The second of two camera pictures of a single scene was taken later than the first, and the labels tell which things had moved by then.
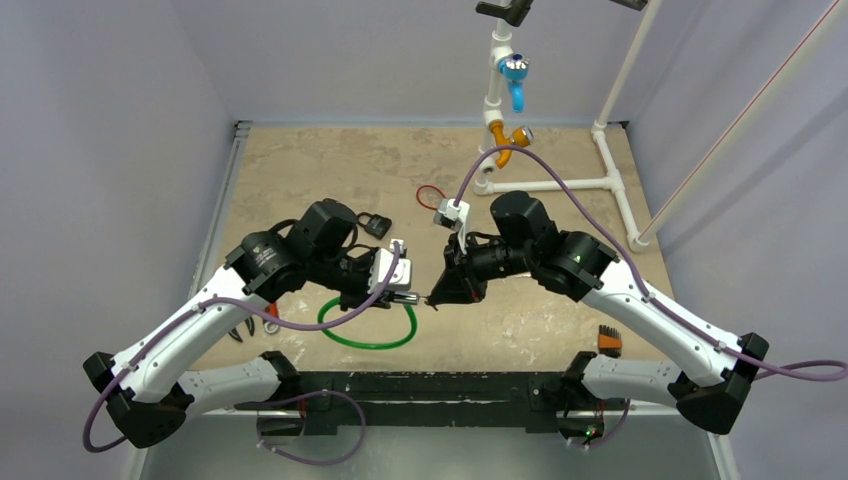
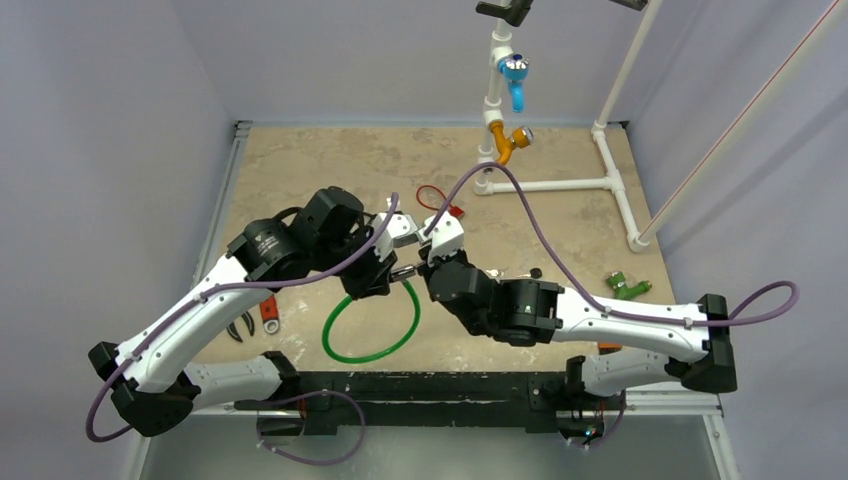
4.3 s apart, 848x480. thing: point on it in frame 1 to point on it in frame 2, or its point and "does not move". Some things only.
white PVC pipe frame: (489, 183) does not move
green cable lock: (406, 298) to (362, 359)
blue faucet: (515, 70) does not move
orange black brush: (609, 341) does not move
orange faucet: (521, 137) does not move
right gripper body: (460, 266) to (432, 273)
